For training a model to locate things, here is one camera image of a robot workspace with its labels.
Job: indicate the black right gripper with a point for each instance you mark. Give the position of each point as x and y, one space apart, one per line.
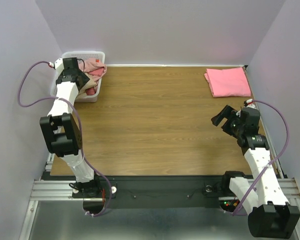
226 117

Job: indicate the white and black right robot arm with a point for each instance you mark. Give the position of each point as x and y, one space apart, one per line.
269 212

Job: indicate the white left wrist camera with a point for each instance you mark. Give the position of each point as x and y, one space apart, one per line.
58 65

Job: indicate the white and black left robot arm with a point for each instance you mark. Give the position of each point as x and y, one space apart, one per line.
61 133

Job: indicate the beige t shirt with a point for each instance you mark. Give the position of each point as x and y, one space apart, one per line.
92 83

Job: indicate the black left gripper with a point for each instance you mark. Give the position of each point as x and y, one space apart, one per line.
84 78

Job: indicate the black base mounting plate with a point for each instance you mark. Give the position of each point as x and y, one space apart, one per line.
152 192

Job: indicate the aluminium frame rail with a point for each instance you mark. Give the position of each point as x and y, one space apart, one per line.
51 190

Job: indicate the white perforated plastic basket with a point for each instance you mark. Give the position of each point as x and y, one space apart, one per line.
83 54

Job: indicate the folded bright pink t shirt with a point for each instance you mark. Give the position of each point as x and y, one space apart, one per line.
231 82

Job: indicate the dusty pink t shirt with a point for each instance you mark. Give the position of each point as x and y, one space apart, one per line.
93 67

